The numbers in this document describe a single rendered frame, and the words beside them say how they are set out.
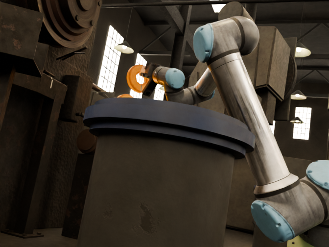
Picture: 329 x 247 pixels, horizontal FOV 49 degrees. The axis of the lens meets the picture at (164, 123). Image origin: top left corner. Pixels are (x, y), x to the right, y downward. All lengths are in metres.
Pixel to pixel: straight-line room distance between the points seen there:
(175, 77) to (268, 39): 2.71
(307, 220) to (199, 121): 0.75
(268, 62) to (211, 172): 3.62
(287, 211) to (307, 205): 0.07
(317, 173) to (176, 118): 0.82
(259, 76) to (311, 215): 3.03
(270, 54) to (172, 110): 3.70
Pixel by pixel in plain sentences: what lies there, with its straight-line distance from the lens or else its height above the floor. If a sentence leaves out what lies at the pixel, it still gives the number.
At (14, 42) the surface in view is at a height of 0.62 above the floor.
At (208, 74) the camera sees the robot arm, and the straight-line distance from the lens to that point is 1.57.
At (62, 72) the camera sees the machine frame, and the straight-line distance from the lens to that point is 1.97.
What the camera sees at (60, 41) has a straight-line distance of 1.80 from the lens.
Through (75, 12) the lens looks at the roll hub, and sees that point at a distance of 1.76.
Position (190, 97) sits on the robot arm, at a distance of 1.72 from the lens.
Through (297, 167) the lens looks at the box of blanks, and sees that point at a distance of 3.29.
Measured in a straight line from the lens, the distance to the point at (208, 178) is 0.58.
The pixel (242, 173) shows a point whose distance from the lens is 3.93.
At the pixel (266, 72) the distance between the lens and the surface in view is 4.13.
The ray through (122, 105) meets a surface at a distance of 0.55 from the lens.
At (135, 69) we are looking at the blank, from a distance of 1.96.
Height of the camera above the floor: 0.30
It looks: 10 degrees up
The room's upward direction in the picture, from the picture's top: 10 degrees clockwise
